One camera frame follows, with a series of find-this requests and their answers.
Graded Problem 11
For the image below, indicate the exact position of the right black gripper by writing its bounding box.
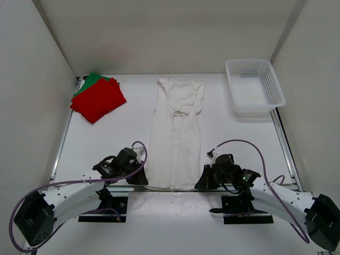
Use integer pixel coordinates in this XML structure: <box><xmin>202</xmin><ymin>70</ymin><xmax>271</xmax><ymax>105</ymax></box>
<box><xmin>195</xmin><ymin>165</ymin><xmax>233</xmax><ymax>190</ymax></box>

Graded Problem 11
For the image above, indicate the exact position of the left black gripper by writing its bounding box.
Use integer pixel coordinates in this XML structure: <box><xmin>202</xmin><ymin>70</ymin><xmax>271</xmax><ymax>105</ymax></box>
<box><xmin>120</xmin><ymin>160</ymin><xmax>148</xmax><ymax>184</ymax></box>

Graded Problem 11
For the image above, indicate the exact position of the white t shirt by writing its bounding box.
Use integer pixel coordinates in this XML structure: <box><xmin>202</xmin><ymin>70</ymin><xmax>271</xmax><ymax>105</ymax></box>
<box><xmin>145</xmin><ymin>78</ymin><xmax>205</xmax><ymax>190</ymax></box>

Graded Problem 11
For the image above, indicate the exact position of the red t shirt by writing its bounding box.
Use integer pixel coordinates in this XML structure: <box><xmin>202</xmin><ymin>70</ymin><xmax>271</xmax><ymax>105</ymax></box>
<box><xmin>70</xmin><ymin>78</ymin><xmax>126</xmax><ymax>124</ymax></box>

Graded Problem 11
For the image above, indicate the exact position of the green t shirt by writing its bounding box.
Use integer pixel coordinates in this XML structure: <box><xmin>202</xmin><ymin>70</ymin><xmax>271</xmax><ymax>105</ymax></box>
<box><xmin>73</xmin><ymin>72</ymin><xmax>110</xmax><ymax>97</ymax></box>

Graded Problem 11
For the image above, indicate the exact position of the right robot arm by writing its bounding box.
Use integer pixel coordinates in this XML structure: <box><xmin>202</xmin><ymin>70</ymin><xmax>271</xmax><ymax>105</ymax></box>
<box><xmin>194</xmin><ymin>154</ymin><xmax>339</xmax><ymax>251</ymax></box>

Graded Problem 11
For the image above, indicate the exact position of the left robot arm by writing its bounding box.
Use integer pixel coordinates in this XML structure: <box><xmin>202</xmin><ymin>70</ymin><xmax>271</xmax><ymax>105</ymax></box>
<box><xmin>10</xmin><ymin>141</ymin><xmax>148</xmax><ymax>248</ymax></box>

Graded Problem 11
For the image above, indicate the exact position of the white plastic basket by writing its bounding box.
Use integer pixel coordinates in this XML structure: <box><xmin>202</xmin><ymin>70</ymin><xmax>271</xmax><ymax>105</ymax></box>
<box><xmin>225</xmin><ymin>58</ymin><xmax>286</xmax><ymax>116</ymax></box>

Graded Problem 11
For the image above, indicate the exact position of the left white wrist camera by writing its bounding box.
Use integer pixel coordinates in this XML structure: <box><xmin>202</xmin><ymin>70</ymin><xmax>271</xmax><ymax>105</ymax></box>
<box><xmin>131</xmin><ymin>146</ymin><xmax>146</xmax><ymax>163</ymax></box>

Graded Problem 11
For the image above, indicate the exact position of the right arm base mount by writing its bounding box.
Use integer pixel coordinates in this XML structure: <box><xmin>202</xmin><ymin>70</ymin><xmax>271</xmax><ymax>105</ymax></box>
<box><xmin>221</xmin><ymin>195</ymin><xmax>274</xmax><ymax>225</ymax></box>

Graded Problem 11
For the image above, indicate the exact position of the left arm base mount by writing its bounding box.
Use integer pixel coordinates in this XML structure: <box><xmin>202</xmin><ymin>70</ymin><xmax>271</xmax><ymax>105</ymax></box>
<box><xmin>78</xmin><ymin>192</ymin><xmax>128</xmax><ymax>223</ymax></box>

